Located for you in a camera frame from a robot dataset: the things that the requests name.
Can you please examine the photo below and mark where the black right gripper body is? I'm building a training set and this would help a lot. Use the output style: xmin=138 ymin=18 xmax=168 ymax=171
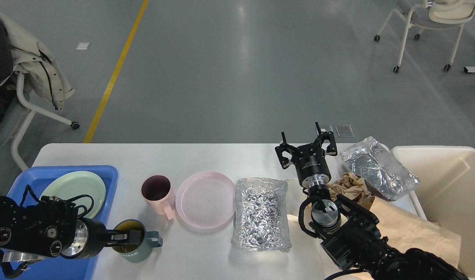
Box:
xmin=294 ymin=146 xmax=331 ymax=186

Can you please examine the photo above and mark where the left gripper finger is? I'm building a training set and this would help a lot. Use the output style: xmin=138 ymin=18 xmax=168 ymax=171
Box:
xmin=105 ymin=230 xmax=142 ymax=243

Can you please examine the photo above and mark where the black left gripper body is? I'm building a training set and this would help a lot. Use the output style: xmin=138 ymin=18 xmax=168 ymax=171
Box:
xmin=61 ymin=218 xmax=108 ymax=259

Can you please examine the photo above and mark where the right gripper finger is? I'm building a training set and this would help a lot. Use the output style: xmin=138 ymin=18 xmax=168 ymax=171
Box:
xmin=276 ymin=132 xmax=300 ymax=170
xmin=309 ymin=122 xmax=338 ymax=157

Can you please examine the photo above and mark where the teal mug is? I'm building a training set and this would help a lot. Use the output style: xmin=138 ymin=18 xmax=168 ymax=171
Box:
xmin=113 ymin=219 xmax=164 ymax=263

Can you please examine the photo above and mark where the pink mug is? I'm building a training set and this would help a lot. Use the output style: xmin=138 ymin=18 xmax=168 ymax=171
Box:
xmin=141 ymin=175 xmax=175 ymax=220

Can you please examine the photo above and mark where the pink plate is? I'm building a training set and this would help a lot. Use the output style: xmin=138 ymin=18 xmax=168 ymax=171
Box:
xmin=175 ymin=171 xmax=236 ymax=230

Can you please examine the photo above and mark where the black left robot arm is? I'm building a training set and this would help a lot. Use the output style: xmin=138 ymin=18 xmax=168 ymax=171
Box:
xmin=0 ymin=185 xmax=142 ymax=278

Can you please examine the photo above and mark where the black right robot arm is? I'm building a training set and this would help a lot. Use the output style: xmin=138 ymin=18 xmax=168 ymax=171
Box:
xmin=275 ymin=122 xmax=467 ymax=280

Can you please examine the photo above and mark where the floor outlet plate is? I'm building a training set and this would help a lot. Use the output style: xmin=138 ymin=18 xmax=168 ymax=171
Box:
xmin=335 ymin=124 xmax=355 ymax=138

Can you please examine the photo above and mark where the crumpled brown paper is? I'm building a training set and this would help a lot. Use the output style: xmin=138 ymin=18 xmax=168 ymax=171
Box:
xmin=327 ymin=172 xmax=374 ymax=210

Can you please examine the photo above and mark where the blue plastic tray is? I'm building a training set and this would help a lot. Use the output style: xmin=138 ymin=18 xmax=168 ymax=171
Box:
xmin=0 ymin=165 xmax=118 ymax=280

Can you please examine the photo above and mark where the foil bag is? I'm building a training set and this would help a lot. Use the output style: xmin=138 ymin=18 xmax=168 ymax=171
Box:
xmin=340 ymin=136 xmax=420 ymax=201

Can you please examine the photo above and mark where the light green plate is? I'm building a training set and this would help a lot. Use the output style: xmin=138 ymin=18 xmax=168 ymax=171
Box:
xmin=40 ymin=171 xmax=106 ymax=218

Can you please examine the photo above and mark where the crumpled foil tray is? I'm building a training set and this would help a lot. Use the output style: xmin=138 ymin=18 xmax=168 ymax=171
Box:
xmin=231 ymin=177 xmax=292 ymax=253

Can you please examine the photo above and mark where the brown paper bag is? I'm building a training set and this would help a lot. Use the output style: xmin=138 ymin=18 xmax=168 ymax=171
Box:
xmin=362 ymin=196 xmax=461 ymax=269

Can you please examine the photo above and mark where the cream plastic bin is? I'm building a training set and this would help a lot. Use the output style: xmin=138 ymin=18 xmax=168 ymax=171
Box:
xmin=391 ymin=145 xmax=475 ymax=279

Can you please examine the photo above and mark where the white chair with jacket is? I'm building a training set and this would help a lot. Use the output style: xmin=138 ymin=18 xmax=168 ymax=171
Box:
xmin=11 ymin=71 xmax=80 ymax=171

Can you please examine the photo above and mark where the white rolling chair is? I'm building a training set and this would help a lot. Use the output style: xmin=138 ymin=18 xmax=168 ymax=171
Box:
xmin=373 ymin=0 xmax=475 ymax=73

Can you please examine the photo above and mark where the white paper on floor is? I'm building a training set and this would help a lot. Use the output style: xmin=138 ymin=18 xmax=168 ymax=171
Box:
xmin=75 ymin=42 xmax=91 ymax=50

